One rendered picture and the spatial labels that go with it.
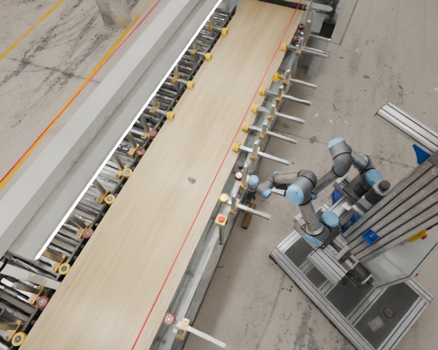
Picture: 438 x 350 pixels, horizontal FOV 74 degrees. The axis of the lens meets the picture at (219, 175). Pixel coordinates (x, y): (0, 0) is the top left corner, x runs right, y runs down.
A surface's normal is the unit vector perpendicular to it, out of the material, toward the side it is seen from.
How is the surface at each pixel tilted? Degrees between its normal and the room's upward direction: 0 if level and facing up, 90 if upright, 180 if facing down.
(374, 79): 0
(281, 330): 0
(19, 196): 0
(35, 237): 61
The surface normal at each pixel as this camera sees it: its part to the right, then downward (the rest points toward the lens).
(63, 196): 0.80, 0.05
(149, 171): -0.01, -0.49
